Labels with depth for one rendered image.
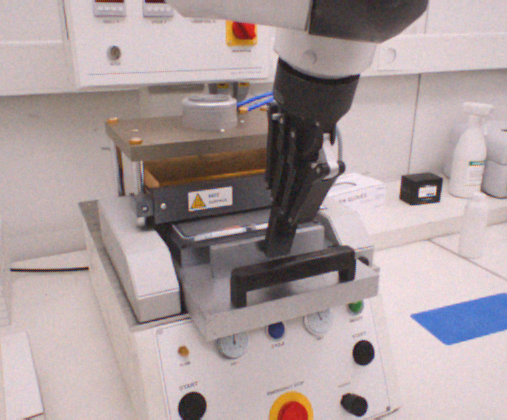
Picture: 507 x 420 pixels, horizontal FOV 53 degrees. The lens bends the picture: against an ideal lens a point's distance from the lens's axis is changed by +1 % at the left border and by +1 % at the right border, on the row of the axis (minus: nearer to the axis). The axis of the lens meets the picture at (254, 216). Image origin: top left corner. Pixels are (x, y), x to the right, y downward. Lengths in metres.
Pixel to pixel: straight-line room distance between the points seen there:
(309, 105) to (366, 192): 0.83
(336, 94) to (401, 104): 1.11
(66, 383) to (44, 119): 0.58
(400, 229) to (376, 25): 0.93
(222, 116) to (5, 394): 0.44
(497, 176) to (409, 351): 0.74
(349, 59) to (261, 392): 0.41
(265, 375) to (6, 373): 0.32
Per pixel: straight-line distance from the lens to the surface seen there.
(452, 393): 0.82
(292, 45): 0.43
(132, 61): 0.84
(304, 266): 0.55
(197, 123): 0.71
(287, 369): 0.66
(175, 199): 0.65
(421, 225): 1.27
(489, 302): 1.07
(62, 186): 1.21
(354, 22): 0.33
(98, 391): 0.81
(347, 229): 0.70
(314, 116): 0.45
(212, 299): 0.55
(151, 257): 0.60
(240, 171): 0.69
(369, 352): 0.71
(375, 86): 1.49
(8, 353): 0.77
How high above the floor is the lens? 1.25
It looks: 21 degrees down
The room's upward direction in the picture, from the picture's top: straight up
